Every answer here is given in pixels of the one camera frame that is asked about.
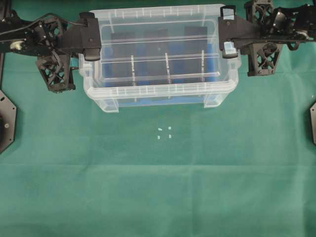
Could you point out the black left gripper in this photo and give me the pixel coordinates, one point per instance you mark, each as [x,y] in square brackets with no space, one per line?
[59,44]

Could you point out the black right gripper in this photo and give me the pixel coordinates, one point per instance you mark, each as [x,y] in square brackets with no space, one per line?
[260,35]

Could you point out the clear plastic box lid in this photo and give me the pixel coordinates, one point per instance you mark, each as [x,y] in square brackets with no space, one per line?
[173,18]

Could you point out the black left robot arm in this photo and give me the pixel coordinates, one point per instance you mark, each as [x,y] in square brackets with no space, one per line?
[19,36]

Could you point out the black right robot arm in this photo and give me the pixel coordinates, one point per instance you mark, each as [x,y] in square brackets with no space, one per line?
[303,26]

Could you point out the clear plastic storage box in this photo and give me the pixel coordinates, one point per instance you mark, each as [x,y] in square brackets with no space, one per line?
[209,89]

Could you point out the green table cloth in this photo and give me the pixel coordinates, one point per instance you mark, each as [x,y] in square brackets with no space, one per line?
[244,169]

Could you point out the left black camera box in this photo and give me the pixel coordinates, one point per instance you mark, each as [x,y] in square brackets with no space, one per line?
[120,69]

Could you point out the black camera box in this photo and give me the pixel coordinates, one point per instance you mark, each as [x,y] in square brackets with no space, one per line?
[120,69]
[151,64]
[187,55]

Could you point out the right black camera box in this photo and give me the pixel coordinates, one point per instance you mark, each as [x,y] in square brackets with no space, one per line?
[187,55]

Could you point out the middle black camera box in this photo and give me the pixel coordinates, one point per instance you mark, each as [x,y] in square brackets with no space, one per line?
[151,64]

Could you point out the black frame rail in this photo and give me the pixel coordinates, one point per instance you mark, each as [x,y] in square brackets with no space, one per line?
[5,8]

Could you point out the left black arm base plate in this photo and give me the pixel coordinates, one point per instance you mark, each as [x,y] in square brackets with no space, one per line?
[8,112]

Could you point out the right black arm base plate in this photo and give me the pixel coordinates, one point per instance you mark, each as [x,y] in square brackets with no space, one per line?
[313,121]

